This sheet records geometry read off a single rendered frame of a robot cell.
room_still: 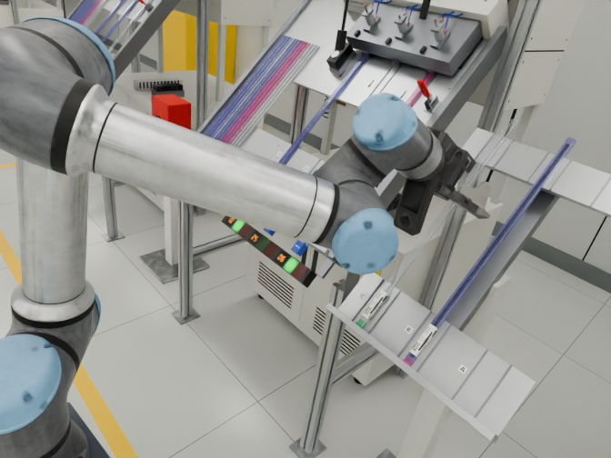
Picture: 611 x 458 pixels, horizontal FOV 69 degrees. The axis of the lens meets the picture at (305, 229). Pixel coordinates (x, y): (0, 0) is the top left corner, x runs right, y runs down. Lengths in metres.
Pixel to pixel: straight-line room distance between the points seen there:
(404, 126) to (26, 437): 0.64
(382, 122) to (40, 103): 0.37
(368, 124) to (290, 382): 1.25
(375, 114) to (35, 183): 0.44
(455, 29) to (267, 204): 0.88
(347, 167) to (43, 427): 0.54
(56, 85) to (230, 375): 1.36
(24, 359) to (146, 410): 0.93
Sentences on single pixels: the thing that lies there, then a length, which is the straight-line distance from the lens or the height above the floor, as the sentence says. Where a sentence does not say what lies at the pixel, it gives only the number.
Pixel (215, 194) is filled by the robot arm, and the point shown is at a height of 1.07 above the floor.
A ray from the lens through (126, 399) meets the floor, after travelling 1.66.
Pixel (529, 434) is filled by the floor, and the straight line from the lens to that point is 1.87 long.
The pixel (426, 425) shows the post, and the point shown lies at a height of 0.40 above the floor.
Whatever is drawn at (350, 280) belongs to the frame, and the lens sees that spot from 1.04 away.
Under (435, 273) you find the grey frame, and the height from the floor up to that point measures 0.48.
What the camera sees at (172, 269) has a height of 0.01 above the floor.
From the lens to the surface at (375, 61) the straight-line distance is 1.34.
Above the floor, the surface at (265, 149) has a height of 0.82.
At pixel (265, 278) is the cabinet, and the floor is 0.17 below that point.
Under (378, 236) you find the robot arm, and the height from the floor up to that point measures 1.04.
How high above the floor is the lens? 1.28
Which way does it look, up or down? 30 degrees down
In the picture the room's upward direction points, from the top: 9 degrees clockwise
